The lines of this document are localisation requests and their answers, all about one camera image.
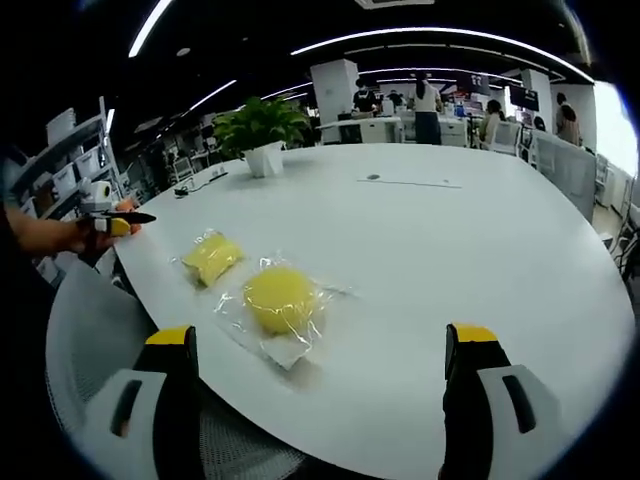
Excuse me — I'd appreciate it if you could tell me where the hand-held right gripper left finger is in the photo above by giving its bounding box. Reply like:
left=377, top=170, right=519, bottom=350
left=83, top=324, right=202, bottom=480

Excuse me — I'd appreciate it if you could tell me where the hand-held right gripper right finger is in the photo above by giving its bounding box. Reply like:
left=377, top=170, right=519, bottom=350
left=438, top=322, right=552, bottom=480

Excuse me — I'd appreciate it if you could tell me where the bagged square yellow silicone block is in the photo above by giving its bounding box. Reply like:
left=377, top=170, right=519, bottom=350
left=169, top=227, right=249, bottom=292

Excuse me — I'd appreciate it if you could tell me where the bagged round yellow silicone block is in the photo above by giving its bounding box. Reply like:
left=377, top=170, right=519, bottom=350
left=212, top=256, right=362, bottom=372

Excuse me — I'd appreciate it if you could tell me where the metal storage shelf with boxes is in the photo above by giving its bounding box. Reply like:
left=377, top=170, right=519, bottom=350
left=8, top=96, right=132, bottom=229

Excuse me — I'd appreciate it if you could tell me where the white mesh office chair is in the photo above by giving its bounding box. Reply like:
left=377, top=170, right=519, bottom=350
left=44, top=258, right=304, bottom=480

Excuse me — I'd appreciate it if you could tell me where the green plant in white pot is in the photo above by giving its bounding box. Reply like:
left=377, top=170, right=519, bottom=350
left=211, top=96, right=312, bottom=180

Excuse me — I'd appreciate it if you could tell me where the straight ceiling light strip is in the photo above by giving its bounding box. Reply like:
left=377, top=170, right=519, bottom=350
left=127, top=0, right=175, bottom=59

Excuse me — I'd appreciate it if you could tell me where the white mesh chair back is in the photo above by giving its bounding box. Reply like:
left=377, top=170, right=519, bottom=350
left=528, top=128, right=599, bottom=224

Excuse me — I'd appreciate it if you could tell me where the white background desk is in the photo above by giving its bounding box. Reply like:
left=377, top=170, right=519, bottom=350
left=317, top=114, right=417, bottom=147

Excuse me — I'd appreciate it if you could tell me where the dark monitor screen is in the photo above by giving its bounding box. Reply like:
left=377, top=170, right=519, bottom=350
left=508, top=84, right=541, bottom=113

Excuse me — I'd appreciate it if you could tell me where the curved ceiling light strip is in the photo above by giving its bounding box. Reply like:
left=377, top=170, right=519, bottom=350
left=289, top=26, right=592, bottom=67

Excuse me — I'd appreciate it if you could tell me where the black cable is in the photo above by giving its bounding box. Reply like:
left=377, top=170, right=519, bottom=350
left=172, top=171, right=230, bottom=198

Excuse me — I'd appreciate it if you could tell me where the table cable hatch cover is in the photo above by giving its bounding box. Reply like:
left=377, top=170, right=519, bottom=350
left=356, top=172, right=464, bottom=191

